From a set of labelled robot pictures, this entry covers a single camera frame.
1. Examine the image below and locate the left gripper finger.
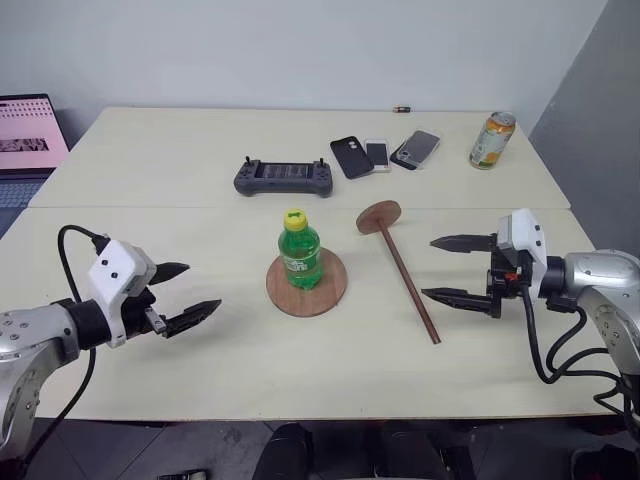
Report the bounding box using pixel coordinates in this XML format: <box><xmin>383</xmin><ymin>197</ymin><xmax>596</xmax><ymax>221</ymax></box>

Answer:
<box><xmin>162</xmin><ymin>298</ymin><xmax>223</xmax><ymax>342</ymax></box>
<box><xmin>148</xmin><ymin>261</ymin><xmax>192</xmax><ymax>288</ymax></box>

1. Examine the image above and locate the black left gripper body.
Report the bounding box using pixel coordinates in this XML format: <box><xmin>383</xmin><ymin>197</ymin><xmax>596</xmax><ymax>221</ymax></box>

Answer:
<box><xmin>118</xmin><ymin>286</ymin><xmax>169</xmax><ymax>343</ymax></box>

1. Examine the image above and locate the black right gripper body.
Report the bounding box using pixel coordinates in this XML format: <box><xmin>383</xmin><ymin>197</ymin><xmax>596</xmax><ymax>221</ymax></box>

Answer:
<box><xmin>486</xmin><ymin>244</ymin><xmax>533</xmax><ymax>321</ymax></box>

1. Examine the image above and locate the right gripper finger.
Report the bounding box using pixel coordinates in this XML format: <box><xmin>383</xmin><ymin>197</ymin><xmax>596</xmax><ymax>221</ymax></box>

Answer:
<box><xmin>420</xmin><ymin>286</ymin><xmax>495</xmax><ymax>315</ymax></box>
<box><xmin>429</xmin><ymin>233</ymin><xmax>499</xmax><ymax>255</ymax></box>

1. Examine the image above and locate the wooden stick with disc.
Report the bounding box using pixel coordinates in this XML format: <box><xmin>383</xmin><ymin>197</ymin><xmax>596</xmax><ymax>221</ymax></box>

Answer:
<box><xmin>355</xmin><ymin>199</ymin><xmax>444</xmax><ymax>347</ymax></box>

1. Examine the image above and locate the round brown wooden board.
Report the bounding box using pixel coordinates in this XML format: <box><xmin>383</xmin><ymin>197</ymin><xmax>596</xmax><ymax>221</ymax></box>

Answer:
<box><xmin>265</xmin><ymin>247</ymin><xmax>348</xmax><ymax>318</ymax></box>

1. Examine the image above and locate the green orange drink can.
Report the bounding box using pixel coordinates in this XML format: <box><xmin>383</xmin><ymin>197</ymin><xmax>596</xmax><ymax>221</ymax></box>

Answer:
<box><xmin>468</xmin><ymin>110</ymin><xmax>517</xmax><ymax>172</ymax></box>

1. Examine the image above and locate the clear cased smartphone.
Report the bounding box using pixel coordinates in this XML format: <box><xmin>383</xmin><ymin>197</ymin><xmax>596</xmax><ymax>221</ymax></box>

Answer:
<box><xmin>389</xmin><ymin>129</ymin><xmax>442</xmax><ymax>172</ymax></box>

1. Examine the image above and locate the small white smartphone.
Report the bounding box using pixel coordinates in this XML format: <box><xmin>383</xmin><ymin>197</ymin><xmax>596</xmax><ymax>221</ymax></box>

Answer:
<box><xmin>363</xmin><ymin>138</ymin><xmax>393</xmax><ymax>173</ymax></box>

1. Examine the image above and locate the green soda bottle yellow cap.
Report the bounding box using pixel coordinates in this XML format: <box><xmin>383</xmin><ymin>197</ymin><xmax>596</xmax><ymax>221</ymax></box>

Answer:
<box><xmin>277</xmin><ymin>208</ymin><xmax>325</xmax><ymax>292</ymax></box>

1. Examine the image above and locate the black cased smartphone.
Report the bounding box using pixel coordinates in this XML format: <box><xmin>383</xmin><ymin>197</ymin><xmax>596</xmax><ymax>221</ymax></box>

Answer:
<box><xmin>329</xmin><ymin>135</ymin><xmax>376</xmax><ymax>180</ymax></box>

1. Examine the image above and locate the grey handheld remote controller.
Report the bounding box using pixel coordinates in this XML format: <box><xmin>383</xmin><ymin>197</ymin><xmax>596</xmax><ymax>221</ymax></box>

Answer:
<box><xmin>232</xmin><ymin>156</ymin><xmax>336</xmax><ymax>199</ymax></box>

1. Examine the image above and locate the dark rounded shape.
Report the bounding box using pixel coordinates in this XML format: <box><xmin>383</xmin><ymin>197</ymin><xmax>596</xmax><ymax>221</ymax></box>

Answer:
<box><xmin>251</xmin><ymin>421</ymin><xmax>317</xmax><ymax>480</ymax></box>

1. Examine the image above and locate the open laptop pink screen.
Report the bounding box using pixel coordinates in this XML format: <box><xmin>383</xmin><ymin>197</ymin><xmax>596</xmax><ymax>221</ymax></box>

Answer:
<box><xmin>0</xmin><ymin>92</ymin><xmax>72</xmax><ymax>242</ymax></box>

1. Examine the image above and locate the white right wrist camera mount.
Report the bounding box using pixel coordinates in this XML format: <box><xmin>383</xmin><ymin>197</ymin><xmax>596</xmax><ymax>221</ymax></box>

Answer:
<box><xmin>495</xmin><ymin>208</ymin><xmax>550</xmax><ymax>302</ymax></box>

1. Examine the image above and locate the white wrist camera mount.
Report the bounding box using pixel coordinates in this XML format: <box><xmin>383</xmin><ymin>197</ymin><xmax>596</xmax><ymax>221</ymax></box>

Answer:
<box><xmin>87</xmin><ymin>239</ymin><xmax>158</xmax><ymax>349</ymax></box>
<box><xmin>495</xmin><ymin>208</ymin><xmax>550</xmax><ymax>302</ymax></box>

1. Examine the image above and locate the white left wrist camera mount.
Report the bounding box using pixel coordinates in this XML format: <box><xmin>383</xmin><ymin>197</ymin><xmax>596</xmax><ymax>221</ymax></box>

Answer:
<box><xmin>87</xmin><ymin>239</ymin><xmax>158</xmax><ymax>349</ymax></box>

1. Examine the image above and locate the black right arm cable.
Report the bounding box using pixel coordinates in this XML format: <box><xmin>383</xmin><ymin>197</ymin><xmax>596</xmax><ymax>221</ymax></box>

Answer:
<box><xmin>521</xmin><ymin>288</ymin><xmax>640</xmax><ymax>429</ymax></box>

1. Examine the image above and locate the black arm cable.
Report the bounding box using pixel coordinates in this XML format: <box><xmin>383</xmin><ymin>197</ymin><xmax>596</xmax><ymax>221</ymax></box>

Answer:
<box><xmin>521</xmin><ymin>288</ymin><xmax>640</xmax><ymax>429</ymax></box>
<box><xmin>19</xmin><ymin>224</ymin><xmax>110</xmax><ymax>474</ymax></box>

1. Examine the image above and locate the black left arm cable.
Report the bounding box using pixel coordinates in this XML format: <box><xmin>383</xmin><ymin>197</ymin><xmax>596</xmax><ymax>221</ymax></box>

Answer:
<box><xmin>19</xmin><ymin>224</ymin><xmax>110</xmax><ymax>474</ymax></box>

